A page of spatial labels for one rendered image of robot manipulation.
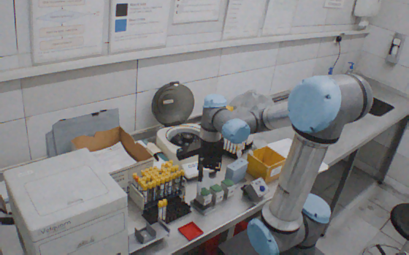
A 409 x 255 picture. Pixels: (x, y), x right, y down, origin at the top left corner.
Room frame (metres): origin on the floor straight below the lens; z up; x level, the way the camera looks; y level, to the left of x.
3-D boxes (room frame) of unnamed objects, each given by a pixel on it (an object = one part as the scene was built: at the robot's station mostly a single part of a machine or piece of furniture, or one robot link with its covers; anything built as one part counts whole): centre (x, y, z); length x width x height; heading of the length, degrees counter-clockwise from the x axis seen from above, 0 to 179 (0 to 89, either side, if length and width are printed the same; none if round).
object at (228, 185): (1.14, -0.13, 0.91); 0.05 x 0.04 x 0.07; 44
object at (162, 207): (0.98, 0.09, 0.93); 0.17 x 0.09 x 0.11; 135
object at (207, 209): (1.05, -0.04, 0.89); 0.09 x 0.05 x 0.04; 46
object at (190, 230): (0.90, -0.01, 0.88); 0.07 x 0.07 x 0.01; 44
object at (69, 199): (0.73, 0.36, 1.03); 0.31 x 0.27 x 0.30; 134
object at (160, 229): (0.80, 0.16, 0.92); 0.21 x 0.07 x 0.05; 134
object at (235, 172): (1.23, -0.17, 0.92); 0.10 x 0.07 x 0.10; 141
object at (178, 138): (1.37, 0.07, 0.97); 0.15 x 0.15 x 0.07
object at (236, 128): (0.97, -0.10, 1.30); 0.11 x 0.11 x 0.08; 34
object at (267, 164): (1.33, -0.31, 0.92); 0.13 x 0.13 x 0.10; 42
